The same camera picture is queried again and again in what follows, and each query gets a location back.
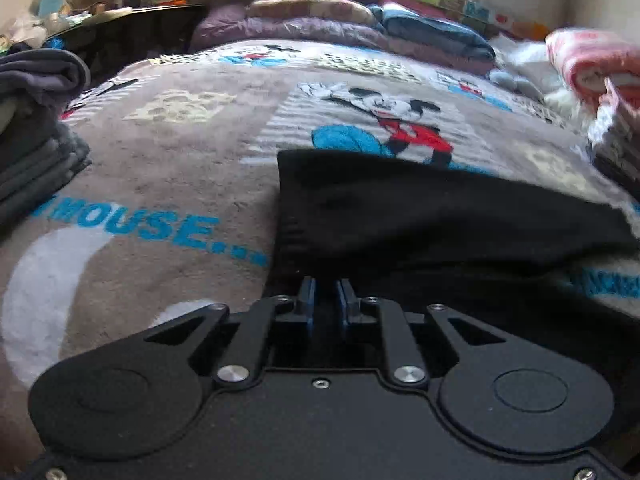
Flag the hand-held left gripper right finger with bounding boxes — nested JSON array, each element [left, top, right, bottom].
[[336, 279, 507, 390]]

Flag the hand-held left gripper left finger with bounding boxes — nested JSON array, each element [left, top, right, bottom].
[[144, 276, 317, 387]]

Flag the black garment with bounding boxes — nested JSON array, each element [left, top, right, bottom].
[[267, 149, 640, 346]]

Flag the dark grey folded clothes stack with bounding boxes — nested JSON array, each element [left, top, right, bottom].
[[0, 105, 94, 232]]

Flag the striped folded clothes stack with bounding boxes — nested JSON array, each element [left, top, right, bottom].
[[586, 78, 640, 192]]

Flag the cartoon printed grey blanket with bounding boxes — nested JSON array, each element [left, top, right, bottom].
[[0, 39, 640, 411]]

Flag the purple quilt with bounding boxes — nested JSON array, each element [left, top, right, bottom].
[[190, 3, 496, 77]]

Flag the pink orange pillow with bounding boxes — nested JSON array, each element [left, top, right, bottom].
[[246, 0, 385, 27]]

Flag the white fluffy blanket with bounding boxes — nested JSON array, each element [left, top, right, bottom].
[[487, 35, 597, 133]]

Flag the black desk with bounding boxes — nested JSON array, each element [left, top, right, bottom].
[[44, 4, 207, 88]]

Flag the pink folded towel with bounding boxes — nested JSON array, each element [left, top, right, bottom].
[[545, 27, 640, 111]]

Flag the grey folded sweatshirt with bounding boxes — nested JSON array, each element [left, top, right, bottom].
[[0, 48, 92, 112]]

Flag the clutter on desk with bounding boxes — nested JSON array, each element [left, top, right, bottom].
[[0, 0, 192, 48]]

